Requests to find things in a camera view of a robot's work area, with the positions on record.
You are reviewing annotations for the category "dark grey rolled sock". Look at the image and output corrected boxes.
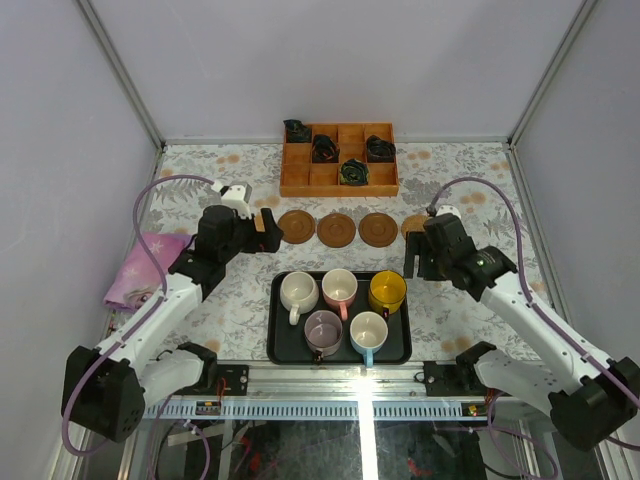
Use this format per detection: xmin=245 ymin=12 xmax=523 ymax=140
xmin=365 ymin=135 xmax=396 ymax=163

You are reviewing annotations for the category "orange wooden compartment box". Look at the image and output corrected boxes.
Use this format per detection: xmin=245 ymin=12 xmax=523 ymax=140
xmin=280 ymin=121 xmax=399 ymax=198

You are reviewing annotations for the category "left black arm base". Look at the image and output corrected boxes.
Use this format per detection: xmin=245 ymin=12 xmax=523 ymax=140
xmin=170 ymin=342 xmax=249 ymax=397

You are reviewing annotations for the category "black plastic tray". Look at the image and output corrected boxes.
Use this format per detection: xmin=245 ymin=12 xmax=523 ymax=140
xmin=266 ymin=270 xmax=414 ymax=366

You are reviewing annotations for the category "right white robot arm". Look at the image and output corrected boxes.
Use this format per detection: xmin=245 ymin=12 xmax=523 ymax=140
xmin=404 ymin=207 xmax=639 ymax=451

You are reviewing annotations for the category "light blue ceramic cup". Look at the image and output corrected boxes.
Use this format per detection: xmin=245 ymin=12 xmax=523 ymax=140
xmin=349 ymin=311 xmax=388 ymax=368

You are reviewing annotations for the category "purple printed cloth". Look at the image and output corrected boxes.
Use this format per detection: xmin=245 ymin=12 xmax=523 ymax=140
xmin=103 ymin=233 xmax=191 ymax=312

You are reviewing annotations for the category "brown wooden coaster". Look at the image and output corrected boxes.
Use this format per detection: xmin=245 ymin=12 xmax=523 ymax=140
xmin=358 ymin=212 xmax=398 ymax=248
xmin=277 ymin=210 xmax=316 ymax=244
xmin=317 ymin=213 xmax=356 ymax=248

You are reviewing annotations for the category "white ceramic cup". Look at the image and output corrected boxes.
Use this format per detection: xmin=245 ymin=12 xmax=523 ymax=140
xmin=279 ymin=271 xmax=319 ymax=326

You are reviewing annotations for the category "blue green rolled sock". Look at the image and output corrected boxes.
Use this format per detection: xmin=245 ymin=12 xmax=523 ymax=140
xmin=338 ymin=158 xmax=369 ymax=187

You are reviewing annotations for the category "aluminium frame rail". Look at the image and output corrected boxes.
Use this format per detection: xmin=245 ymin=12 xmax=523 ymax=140
xmin=74 ymin=358 xmax=614 ymax=401

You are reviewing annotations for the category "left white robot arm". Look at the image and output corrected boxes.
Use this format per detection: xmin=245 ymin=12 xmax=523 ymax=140
xmin=61 ymin=181 xmax=283 ymax=452

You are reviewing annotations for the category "purple ceramic cup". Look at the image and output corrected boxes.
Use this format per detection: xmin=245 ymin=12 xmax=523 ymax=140
xmin=304 ymin=310 xmax=343 ymax=365

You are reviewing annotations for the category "black orange rolled sock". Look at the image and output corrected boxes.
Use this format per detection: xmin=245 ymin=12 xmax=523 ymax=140
xmin=311 ymin=134 xmax=340 ymax=164

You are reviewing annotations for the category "pink ceramic cup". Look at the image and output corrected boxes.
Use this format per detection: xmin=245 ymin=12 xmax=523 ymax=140
xmin=321 ymin=269 xmax=358 ymax=322

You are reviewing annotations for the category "yellow ceramic cup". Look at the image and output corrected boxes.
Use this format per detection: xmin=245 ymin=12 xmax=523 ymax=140
xmin=368 ymin=270 xmax=407 ymax=321

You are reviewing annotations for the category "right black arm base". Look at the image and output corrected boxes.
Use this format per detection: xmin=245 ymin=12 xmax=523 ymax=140
xmin=413 ymin=348 xmax=490 ymax=397

